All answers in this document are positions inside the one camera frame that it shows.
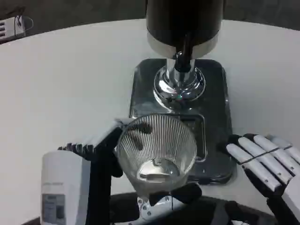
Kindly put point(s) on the black dispenser tap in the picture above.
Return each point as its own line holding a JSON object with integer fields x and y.
{"x": 186, "y": 51}

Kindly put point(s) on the clear ribbed glass cup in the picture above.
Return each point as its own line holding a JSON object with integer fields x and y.
{"x": 161, "y": 143}

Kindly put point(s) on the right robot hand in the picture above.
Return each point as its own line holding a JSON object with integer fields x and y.
{"x": 264, "y": 161}

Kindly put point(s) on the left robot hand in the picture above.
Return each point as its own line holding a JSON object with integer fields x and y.
{"x": 65, "y": 178}

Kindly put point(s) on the black drink dispenser chrome foot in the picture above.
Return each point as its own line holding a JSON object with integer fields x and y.
{"x": 164, "y": 23}

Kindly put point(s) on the white box device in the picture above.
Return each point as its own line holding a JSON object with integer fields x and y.
{"x": 8, "y": 29}

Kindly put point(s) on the dark robot torso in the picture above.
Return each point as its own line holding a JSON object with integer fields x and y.
{"x": 211, "y": 211}

